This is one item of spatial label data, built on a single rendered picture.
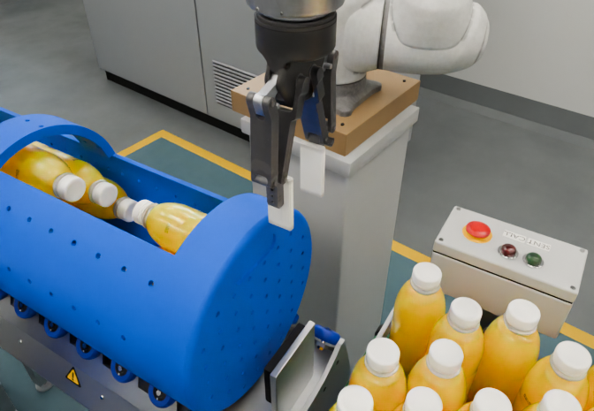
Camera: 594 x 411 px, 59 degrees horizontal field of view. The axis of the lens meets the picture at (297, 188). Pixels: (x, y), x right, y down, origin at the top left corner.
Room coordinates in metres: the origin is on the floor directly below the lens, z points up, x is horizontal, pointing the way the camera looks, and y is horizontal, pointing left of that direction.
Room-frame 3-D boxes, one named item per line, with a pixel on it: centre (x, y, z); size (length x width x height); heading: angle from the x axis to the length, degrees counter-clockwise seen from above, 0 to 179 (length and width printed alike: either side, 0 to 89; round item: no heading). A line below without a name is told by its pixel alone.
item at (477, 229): (0.59, -0.27, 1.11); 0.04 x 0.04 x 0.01
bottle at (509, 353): (0.43, -0.29, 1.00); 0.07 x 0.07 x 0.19
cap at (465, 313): (0.44, -0.22, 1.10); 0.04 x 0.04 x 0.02
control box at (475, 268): (0.57, -0.32, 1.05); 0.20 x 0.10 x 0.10; 59
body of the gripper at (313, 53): (0.47, 0.00, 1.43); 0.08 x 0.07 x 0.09; 149
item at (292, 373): (0.43, 0.01, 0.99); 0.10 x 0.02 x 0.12; 149
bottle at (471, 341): (0.44, -0.22, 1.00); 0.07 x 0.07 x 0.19
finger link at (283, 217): (0.44, 0.02, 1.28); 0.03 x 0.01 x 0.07; 59
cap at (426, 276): (0.50, -0.18, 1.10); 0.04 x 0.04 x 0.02
